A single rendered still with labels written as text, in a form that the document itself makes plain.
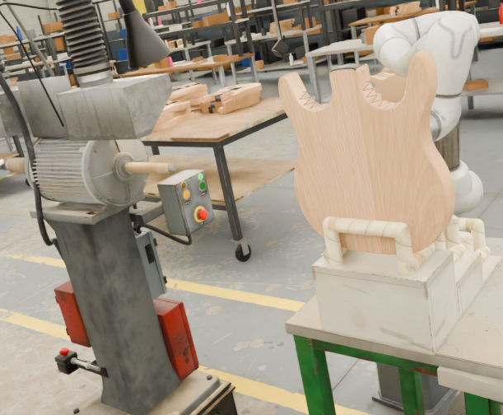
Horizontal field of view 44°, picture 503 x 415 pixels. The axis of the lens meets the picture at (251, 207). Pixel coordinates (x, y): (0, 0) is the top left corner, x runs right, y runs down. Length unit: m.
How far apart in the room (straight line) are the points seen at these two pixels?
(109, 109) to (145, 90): 0.11
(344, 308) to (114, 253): 1.07
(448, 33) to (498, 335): 0.66
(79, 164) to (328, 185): 0.94
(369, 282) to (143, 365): 1.28
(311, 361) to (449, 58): 0.78
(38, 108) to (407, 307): 1.37
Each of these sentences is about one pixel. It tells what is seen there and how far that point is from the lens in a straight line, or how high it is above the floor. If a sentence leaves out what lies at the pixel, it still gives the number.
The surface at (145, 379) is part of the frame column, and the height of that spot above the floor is 0.42.
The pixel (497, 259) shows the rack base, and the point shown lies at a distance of 1.70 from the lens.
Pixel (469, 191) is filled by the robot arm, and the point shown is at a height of 0.88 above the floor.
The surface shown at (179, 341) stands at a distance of 2.51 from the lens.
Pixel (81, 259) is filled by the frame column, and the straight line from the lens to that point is 2.26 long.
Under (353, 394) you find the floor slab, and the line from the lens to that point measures 2.83.
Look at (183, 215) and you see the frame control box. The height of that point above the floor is 1.00.
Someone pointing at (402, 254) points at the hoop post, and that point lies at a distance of 1.28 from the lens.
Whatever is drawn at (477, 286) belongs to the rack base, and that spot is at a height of 0.95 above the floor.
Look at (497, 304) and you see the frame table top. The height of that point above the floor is 0.93.
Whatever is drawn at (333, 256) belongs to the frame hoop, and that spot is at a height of 1.13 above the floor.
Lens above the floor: 1.70
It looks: 19 degrees down
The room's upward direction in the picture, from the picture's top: 12 degrees counter-clockwise
